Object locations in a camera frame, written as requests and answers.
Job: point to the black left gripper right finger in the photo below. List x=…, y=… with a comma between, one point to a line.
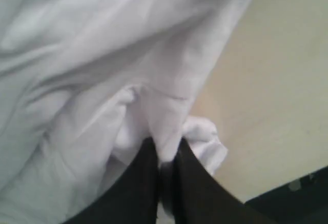
x=191, y=195

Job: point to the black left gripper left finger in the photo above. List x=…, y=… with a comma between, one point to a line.
x=133, y=198

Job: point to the white t-shirt with red lettering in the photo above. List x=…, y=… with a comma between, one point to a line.
x=85, y=82

